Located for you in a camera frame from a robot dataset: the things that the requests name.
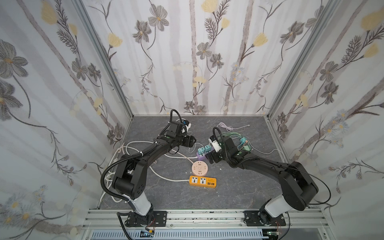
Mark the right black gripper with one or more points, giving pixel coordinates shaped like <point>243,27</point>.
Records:
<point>213,154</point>

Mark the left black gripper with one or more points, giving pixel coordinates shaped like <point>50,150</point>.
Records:
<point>186,141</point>

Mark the teal charger with white cable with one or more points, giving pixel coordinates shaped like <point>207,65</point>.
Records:
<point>201,151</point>

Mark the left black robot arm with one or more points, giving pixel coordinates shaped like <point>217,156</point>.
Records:
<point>126,178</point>

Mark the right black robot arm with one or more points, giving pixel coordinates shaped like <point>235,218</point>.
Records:
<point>297,185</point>

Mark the purple power strip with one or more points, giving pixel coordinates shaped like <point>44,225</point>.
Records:
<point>202,157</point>

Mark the pink round power socket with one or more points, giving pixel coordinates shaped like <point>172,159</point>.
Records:
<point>199,168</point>

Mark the orange power strip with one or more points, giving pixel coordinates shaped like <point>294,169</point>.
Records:
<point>206,182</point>

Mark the green charger cube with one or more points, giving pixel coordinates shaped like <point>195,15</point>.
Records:
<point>246,148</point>

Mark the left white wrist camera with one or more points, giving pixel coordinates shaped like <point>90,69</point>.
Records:
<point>187,124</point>

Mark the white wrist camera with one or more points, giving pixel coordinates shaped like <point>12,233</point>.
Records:
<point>187,124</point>
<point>215,145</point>

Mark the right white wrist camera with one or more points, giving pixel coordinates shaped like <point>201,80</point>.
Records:
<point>215,145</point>

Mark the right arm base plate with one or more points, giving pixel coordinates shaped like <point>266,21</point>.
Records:
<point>257,219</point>

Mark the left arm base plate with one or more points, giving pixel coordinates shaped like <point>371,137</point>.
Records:
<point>152,219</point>

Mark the aluminium front rail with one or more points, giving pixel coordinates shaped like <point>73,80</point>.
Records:
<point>211,219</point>

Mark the white vented cable duct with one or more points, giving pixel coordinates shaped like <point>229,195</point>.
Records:
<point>207,234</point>

